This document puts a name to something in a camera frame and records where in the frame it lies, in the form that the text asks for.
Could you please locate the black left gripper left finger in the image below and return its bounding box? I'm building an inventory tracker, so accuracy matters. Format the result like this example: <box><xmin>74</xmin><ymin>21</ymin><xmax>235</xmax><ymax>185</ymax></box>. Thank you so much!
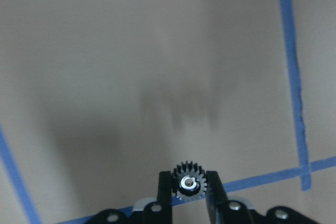
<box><xmin>157</xmin><ymin>171</ymin><xmax>173</xmax><ymax>223</ymax></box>

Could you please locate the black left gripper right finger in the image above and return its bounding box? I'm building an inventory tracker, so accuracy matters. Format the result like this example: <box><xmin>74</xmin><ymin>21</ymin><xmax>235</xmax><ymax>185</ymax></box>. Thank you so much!
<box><xmin>206</xmin><ymin>171</ymin><xmax>229</xmax><ymax>224</ymax></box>

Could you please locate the black bearing gear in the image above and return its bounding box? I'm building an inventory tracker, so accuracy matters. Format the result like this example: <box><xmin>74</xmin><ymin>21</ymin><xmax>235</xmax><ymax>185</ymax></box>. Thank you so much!
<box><xmin>172</xmin><ymin>161</ymin><xmax>207</xmax><ymax>202</ymax></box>

